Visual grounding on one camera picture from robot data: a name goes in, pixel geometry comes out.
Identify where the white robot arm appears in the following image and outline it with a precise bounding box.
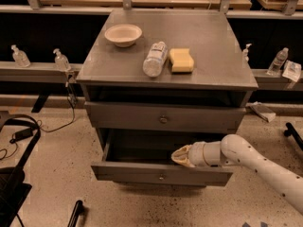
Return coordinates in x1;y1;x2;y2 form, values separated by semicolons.
171;134;303;214

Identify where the grey drawer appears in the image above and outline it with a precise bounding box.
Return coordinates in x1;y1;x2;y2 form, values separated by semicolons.
92;129;232;186
84;102;245;133

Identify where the grey folded cloth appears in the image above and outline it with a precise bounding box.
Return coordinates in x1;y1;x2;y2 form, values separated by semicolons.
250;102;276;123

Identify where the black chair frame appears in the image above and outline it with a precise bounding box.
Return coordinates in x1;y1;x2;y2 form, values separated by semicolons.
0;111;41;227

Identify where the clear plastic water bottle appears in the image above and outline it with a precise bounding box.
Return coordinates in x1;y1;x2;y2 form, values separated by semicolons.
143;42;168;78

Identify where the black cylindrical leg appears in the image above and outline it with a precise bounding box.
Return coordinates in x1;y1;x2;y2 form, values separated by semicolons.
67;200;84;227

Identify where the white plastic packet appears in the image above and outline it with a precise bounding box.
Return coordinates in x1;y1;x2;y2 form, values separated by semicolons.
282;60;301;82

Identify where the grey top drawer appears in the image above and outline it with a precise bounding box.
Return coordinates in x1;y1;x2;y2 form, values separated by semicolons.
84;102;245;133

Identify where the clear sanitizer pump bottle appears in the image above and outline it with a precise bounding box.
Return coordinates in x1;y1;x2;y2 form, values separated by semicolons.
11;44;30;67

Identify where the yellow sponge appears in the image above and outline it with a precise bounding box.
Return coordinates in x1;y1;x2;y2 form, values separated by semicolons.
169;48;194;73

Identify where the grey drawer cabinet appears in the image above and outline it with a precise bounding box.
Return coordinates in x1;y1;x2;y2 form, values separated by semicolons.
76;9;259;188

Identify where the small white spray bottle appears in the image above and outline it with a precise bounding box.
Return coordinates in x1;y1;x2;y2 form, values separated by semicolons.
242;44;252;62

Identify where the black power adapter cable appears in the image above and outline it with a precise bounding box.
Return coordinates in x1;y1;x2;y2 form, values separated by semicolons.
0;79;78;161

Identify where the black caster leg right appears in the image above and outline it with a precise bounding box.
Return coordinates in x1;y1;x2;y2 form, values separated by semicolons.
284;122;303;150

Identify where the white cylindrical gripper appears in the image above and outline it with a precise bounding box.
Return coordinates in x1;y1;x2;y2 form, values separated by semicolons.
172;141;225;167

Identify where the white paper bowl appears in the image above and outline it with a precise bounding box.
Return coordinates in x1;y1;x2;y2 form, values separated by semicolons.
104;24;142;47

